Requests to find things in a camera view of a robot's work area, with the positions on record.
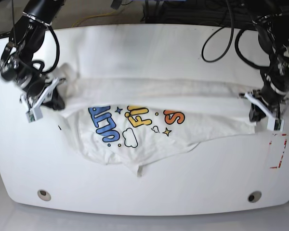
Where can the white printed T-shirt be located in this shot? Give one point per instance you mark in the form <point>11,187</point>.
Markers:
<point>136,122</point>

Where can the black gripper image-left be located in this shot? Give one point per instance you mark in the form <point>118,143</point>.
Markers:
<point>34,86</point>

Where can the red tape rectangle marker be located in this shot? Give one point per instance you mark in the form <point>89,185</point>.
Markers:
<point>276,150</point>

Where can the left table cable grommet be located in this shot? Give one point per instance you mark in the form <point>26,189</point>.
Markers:
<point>44,195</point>

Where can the right table cable grommet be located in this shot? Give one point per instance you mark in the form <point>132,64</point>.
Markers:
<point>254,197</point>

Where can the table cable grommet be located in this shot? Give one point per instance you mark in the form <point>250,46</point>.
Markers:
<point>254,197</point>
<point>44,195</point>

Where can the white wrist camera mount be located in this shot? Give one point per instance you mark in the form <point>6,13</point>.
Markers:
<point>274,115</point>
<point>32,106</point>

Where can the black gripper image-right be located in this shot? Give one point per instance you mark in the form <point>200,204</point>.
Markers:
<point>271,96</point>

